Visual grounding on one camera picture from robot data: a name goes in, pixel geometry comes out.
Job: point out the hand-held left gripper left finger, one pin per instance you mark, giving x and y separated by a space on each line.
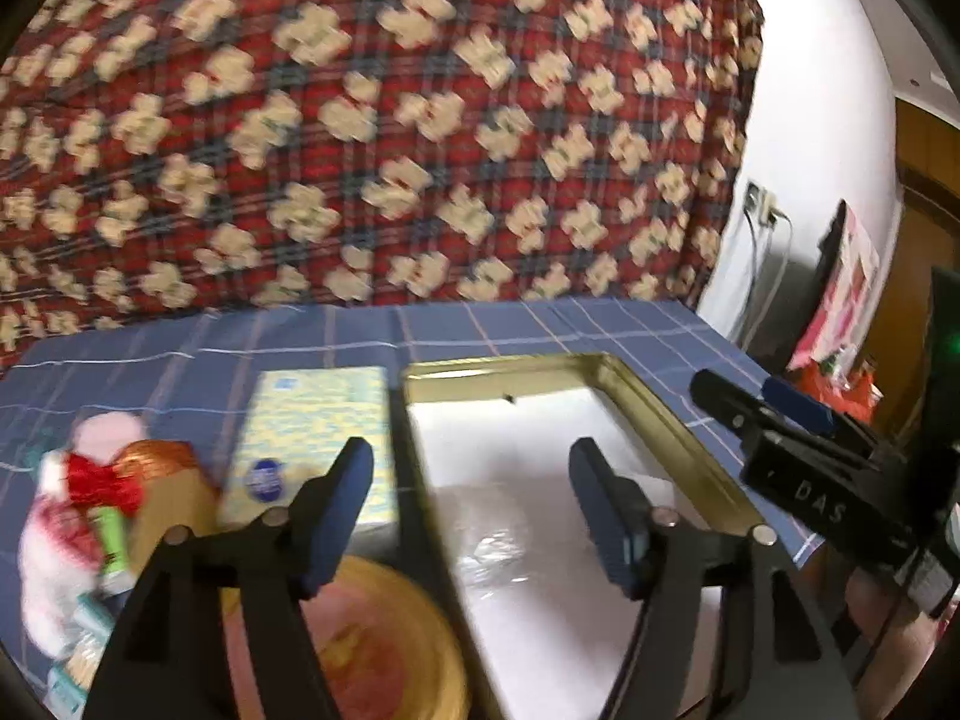
343 511

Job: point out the red ribbon bow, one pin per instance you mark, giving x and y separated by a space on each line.
97 481

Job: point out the white wall outlet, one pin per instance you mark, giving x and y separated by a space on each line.
759 202

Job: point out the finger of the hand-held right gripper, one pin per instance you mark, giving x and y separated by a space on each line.
724 397
799 401

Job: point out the yellow plate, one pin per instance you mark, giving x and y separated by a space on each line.
394 637

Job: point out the red bag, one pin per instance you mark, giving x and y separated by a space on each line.
832 386

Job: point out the white pink fluffy cloth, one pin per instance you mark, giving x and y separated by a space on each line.
49 577

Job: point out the wooden door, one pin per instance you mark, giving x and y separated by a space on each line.
919 225

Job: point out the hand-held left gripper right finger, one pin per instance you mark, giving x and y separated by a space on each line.
596 499

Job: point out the person's right forearm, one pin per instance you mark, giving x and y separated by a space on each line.
889 641

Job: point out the yellow blue patterned tissue pack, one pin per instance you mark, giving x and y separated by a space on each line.
300 420

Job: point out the blue plaid bed sheet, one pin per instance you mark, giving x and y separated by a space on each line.
187 349

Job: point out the teal cloth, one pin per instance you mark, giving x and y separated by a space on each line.
88 616

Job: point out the red plaid bear-print blanket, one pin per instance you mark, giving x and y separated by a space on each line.
375 127

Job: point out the round gold tin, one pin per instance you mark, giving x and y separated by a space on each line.
176 495

